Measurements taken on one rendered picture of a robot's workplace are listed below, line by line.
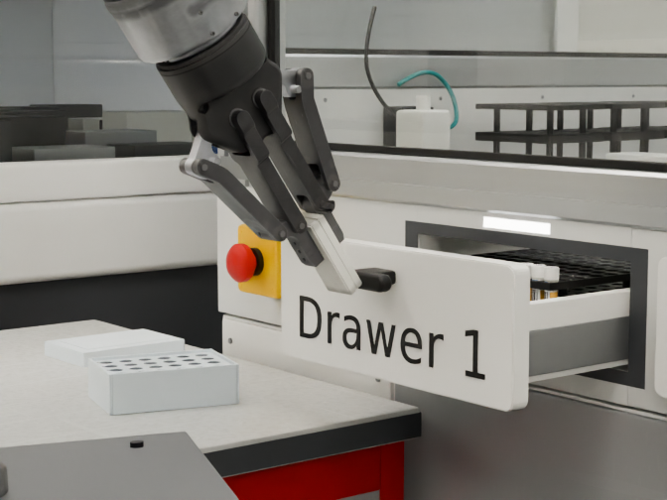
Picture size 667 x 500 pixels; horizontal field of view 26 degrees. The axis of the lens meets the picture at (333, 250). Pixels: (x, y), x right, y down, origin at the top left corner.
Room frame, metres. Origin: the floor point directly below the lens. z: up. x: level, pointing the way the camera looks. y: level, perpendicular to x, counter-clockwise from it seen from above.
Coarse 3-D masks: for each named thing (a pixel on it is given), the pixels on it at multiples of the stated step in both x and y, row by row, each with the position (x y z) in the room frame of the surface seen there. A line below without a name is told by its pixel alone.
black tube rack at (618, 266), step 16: (480, 256) 1.32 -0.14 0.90; (496, 256) 1.32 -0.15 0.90; (512, 256) 1.33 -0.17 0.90; (528, 256) 1.32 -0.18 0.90; (544, 256) 1.33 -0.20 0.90; (560, 256) 1.33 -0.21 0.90; (576, 256) 1.32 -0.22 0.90; (560, 272) 1.22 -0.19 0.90; (576, 272) 1.22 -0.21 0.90; (592, 272) 1.22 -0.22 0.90; (608, 272) 1.22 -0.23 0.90; (624, 272) 1.22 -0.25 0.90; (576, 288) 1.32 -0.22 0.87; (592, 288) 1.33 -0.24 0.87; (608, 288) 1.32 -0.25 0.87; (624, 288) 1.23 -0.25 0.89
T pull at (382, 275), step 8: (360, 272) 1.13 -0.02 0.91; (368, 272) 1.13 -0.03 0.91; (376, 272) 1.14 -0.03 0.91; (384, 272) 1.14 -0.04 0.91; (392, 272) 1.14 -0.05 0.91; (368, 280) 1.12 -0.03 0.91; (376, 280) 1.11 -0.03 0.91; (384, 280) 1.11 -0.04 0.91; (392, 280) 1.14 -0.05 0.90; (360, 288) 1.13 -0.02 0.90; (368, 288) 1.12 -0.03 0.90; (376, 288) 1.11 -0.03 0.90; (384, 288) 1.11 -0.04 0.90
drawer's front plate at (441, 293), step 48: (288, 288) 1.26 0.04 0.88; (432, 288) 1.11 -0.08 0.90; (480, 288) 1.07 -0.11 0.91; (528, 288) 1.05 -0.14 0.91; (288, 336) 1.26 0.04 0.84; (336, 336) 1.21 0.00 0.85; (480, 336) 1.07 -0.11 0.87; (528, 336) 1.05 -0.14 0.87; (432, 384) 1.11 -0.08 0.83; (480, 384) 1.07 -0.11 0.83
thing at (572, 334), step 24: (552, 312) 1.10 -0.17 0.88; (576, 312) 1.11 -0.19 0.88; (600, 312) 1.13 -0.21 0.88; (624, 312) 1.15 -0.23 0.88; (552, 336) 1.09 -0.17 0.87; (576, 336) 1.11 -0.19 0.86; (600, 336) 1.13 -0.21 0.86; (624, 336) 1.14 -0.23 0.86; (552, 360) 1.09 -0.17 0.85; (576, 360) 1.11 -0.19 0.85; (600, 360) 1.13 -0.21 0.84; (624, 360) 1.15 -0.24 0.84
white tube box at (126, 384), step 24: (96, 360) 1.36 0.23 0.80; (120, 360) 1.36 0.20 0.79; (144, 360) 1.37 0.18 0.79; (168, 360) 1.36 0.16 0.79; (192, 360) 1.37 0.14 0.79; (216, 360) 1.36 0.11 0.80; (96, 384) 1.32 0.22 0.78; (120, 384) 1.28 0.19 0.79; (144, 384) 1.29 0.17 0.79; (168, 384) 1.30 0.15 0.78; (192, 384) 1.31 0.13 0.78; (216, 384) 1.32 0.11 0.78; (120, 408) 1.28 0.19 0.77; (144, 408) 1.29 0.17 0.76; (168, 408) 1.30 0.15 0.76
